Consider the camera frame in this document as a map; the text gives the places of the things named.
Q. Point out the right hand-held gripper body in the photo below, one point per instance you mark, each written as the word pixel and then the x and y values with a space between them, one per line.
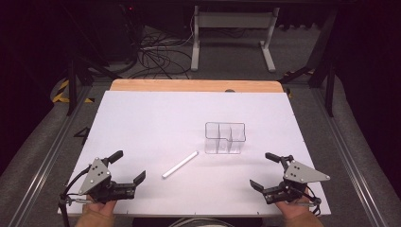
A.
pixel 296 176

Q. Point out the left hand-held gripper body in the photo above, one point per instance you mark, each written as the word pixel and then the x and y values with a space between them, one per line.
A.
pixel 101 186

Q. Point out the white stick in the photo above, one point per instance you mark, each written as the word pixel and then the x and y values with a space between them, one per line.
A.
pixel 180 164

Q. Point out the clear plastic organizer box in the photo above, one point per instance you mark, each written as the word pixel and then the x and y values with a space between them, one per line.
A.
pixel 225 138

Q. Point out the person's left hand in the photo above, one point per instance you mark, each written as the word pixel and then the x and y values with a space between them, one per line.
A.
pixel 99 207

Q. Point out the person's right hand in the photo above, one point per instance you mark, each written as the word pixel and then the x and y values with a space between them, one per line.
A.
pixel 293 208

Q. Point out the white board sheet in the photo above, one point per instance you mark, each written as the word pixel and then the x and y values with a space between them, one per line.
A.
pixel 157 132

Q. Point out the black metal stand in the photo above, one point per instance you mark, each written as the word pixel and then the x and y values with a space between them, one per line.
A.
pixel 324 69
pixel 73 85

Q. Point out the yellow black hazard tape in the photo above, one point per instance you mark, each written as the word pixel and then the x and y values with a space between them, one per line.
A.
pixel 61 93

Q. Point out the wooden table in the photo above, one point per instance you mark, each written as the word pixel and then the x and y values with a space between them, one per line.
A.
pixel 197 85

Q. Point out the aluminium floor rail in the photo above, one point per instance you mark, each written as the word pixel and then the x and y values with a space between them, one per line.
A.
pixel 350 157
pixel 47 157

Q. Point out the white metal stand frame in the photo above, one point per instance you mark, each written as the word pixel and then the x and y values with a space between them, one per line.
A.
pixel 233 20

